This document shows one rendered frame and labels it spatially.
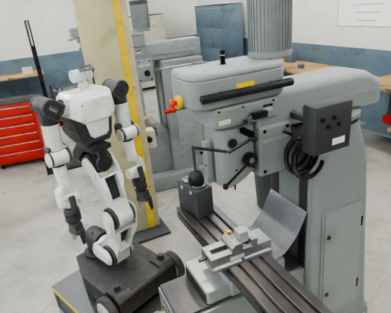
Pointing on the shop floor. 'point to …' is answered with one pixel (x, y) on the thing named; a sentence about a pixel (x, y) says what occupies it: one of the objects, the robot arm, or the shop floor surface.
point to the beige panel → (109, 20)
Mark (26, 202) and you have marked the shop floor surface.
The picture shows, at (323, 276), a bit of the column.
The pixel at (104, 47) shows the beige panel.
